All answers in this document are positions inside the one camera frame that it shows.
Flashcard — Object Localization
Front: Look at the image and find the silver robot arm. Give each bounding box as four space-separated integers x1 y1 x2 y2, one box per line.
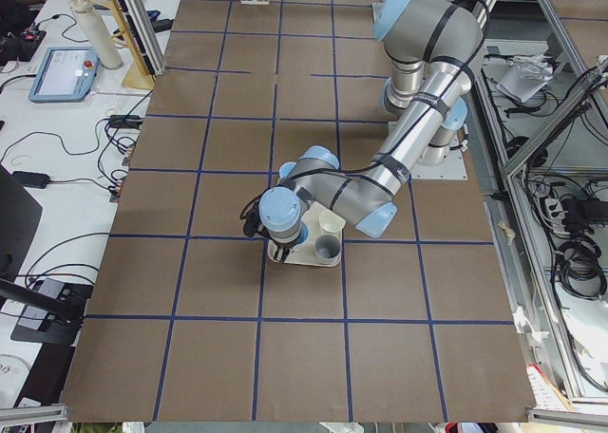
243 0 485 262

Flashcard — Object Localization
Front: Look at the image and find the black power adapter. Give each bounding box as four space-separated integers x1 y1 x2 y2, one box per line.
11 171 51 189

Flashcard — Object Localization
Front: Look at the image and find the beige plastic tray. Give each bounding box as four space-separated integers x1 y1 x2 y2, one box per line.
259 200 341 267

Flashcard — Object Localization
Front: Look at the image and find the pale green plastic cup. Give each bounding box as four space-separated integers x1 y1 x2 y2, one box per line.
318 209 346 238

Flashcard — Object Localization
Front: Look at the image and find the white cylindrical bottle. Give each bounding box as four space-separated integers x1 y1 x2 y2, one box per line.
69 0 124 70

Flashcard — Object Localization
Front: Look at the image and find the blue teach pendant tablet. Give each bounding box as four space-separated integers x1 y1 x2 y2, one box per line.
28 47 99 104

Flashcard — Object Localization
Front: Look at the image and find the grey plastic cup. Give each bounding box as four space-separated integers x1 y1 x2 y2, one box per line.
313 235 341 264

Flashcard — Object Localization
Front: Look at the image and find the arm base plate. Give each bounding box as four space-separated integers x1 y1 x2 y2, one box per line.
387 121 467 181

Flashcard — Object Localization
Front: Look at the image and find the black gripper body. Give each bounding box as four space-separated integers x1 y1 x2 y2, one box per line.
270 239 302 257

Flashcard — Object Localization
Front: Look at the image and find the wooden mug tree stand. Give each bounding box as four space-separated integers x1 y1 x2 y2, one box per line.
92 0 155 90

